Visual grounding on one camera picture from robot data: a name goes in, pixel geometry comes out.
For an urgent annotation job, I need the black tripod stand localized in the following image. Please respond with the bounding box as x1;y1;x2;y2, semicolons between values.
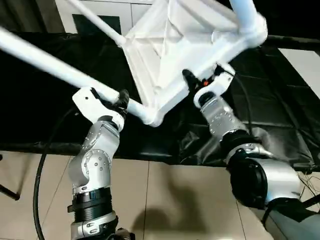
298;193;320;210

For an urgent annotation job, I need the white sideboard cabinet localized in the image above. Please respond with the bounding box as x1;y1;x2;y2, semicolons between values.
54;0;161;36

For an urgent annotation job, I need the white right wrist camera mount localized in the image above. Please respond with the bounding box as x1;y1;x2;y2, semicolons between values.
193;63;236;107

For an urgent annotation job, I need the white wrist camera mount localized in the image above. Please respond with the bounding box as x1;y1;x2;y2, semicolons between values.
193;63;236;107
71;86;126;131

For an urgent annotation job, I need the white plastic table top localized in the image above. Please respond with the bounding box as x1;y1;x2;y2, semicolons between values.
121;0;270;128

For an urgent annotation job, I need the black table mat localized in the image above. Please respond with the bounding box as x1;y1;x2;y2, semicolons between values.
0;30;320;173

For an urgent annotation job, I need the black floor stand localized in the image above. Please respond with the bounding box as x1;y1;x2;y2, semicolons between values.
0;153;21;201

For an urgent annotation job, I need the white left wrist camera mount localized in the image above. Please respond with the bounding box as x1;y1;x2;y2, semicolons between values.
71;86;126;131

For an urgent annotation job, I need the grey pleated curtain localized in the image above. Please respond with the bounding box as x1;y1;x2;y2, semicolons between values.
0;0;66;33

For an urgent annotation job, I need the long black bar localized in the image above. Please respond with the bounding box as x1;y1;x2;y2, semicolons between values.
266;34;320;51

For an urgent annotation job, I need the white flat board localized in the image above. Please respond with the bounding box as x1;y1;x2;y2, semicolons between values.
277;47;320;100

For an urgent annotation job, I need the white plastic table leg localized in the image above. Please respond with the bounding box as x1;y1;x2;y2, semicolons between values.
229;0;263;30
66;0;127;49
0;25;151;123

